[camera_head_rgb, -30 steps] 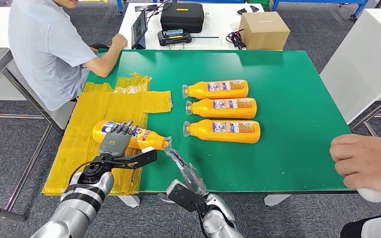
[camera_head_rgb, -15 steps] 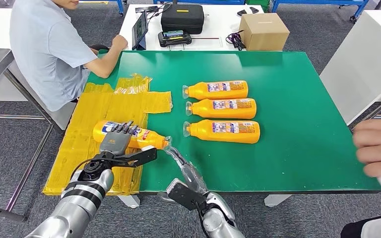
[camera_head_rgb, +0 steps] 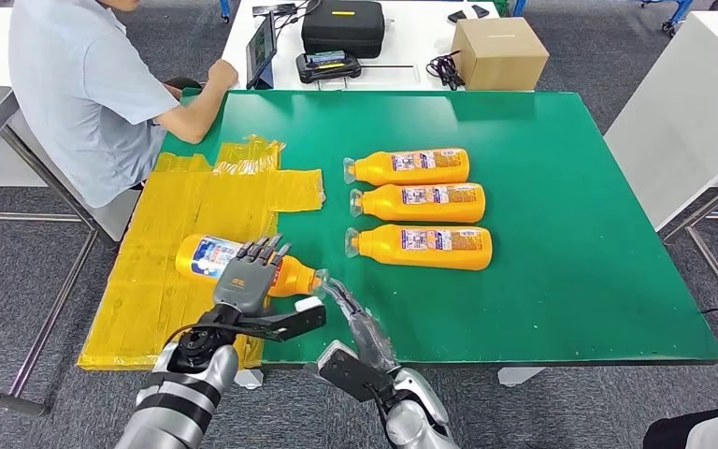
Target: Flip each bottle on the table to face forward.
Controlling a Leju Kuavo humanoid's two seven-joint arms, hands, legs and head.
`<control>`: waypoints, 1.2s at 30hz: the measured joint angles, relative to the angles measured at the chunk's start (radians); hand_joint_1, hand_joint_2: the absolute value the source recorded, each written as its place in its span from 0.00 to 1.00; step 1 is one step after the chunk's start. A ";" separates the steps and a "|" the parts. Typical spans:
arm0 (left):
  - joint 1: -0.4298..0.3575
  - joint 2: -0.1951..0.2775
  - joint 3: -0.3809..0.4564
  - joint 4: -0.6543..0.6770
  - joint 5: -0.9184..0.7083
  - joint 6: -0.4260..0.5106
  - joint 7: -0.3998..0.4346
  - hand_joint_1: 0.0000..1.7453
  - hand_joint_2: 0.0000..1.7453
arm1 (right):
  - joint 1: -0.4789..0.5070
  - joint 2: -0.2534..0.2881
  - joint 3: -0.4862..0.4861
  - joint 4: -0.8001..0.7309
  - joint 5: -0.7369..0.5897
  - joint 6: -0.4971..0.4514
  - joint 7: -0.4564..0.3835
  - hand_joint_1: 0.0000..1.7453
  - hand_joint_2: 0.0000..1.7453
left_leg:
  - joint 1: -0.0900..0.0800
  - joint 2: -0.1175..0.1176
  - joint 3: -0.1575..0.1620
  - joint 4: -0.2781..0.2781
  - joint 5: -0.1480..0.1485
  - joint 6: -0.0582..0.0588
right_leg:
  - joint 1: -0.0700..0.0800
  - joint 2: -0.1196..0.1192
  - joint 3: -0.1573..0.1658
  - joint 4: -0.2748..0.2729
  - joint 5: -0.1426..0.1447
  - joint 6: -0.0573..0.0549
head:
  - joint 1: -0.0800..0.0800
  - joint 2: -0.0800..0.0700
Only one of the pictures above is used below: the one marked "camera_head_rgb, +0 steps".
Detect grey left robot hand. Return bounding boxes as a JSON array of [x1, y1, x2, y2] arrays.
[[213, 234, 292, 317]]

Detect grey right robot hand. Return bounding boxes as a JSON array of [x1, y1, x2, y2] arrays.
[[318, 277, 400, 373]]

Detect orange detergent bottle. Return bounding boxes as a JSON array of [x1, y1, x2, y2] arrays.
[[344, 224, 494, 272], [342, 148, 471, 187], [174, 233, 330, 298], [349, 182, 487, 225]]

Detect white table foot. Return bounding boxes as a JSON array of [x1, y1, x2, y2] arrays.
[[234, 369, 266, 390], [496, 367, 547, 388]]

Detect person's right hand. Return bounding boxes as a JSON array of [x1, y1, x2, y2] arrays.
[[207, 58, 240, 91]]

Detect black handheld controller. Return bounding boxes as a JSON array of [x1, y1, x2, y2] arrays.
[[295, 51, 363, 85]]

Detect black tablet on stand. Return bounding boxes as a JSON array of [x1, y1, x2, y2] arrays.
[[245, 10, 279, 91]]

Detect person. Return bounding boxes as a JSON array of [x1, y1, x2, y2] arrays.
[[640, 402, 718, 449], [8, 0, 240, 209]]

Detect black zip carrying case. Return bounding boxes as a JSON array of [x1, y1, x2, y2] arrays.
[[301, 0, 387, 60]]

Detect white desk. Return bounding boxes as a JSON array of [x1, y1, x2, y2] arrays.
[[221, 0, 534, 93]]

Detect brown cardboard box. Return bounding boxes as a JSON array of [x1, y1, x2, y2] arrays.
[[450, 16, 551, 93]]

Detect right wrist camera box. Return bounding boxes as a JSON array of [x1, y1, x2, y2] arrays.
[[303, 339, 391, 404]]

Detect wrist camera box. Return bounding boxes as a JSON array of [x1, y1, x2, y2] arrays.
[[235, 296, 327, 343], [303, 339, 391, 404]]

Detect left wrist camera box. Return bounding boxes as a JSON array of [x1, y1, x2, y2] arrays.
[[235, 296, 327, 343]]

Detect black coiled cable bundle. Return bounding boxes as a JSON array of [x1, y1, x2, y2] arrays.
[[425, 51, 467, 92]]

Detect steel table leg frame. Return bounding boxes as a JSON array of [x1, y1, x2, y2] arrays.
[[659, 166, 718, 339]]

